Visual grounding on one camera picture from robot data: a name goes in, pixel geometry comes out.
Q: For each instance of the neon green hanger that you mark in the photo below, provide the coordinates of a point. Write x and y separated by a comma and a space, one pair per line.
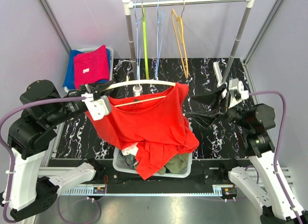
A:
145, 43

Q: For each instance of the pink folded garment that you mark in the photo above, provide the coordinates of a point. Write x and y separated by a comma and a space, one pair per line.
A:
91, 67

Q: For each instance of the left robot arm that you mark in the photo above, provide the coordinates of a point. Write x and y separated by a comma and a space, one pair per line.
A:
29, 137

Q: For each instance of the empty light blue hanger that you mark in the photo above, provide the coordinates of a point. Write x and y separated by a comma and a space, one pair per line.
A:
137, 20

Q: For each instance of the metal clothes rack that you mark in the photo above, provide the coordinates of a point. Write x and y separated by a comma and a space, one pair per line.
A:
221, 79

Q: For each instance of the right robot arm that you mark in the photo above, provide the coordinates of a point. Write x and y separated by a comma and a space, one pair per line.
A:
275, 200

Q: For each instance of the white front laundry basket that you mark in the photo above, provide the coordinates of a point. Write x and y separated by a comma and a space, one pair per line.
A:
119, 164

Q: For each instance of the olive green tank top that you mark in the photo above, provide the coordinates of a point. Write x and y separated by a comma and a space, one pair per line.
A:
176, 164

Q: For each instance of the yellow hanger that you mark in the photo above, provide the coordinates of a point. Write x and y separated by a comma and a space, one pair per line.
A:
178, 27

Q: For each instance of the white pink garment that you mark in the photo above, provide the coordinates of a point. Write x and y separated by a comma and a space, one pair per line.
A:
130, 150

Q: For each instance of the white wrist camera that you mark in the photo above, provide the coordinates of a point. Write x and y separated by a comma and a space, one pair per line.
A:
98, 108
237, 92

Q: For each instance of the white back laundry basket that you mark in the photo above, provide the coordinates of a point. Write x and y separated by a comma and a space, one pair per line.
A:
110, 57

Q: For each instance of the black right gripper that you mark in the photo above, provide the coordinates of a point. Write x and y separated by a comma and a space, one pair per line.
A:
204, 120

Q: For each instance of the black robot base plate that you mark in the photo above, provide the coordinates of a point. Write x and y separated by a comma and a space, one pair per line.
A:
203, 180

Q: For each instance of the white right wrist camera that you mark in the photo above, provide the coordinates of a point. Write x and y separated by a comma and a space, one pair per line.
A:
237, 92

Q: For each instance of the blue-grey tank top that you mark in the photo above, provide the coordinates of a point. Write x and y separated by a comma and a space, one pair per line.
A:
131, 161

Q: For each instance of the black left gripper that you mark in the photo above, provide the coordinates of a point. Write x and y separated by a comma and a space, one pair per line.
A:
99, 87

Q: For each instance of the blue folded garment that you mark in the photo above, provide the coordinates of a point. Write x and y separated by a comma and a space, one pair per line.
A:
69, 77

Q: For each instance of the white laundry basket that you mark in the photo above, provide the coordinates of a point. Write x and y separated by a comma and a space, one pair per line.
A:
110, 57
119, 164

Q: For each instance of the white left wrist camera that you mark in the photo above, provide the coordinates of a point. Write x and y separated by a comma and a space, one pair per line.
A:
98, 108

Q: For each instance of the red tank top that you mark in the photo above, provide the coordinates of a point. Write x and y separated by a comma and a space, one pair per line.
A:
159, 127

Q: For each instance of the light blue wire hanger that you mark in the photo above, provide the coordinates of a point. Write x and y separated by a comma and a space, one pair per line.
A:
159, 37

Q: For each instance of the cream white hanger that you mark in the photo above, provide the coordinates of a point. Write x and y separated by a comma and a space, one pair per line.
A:
137, 88

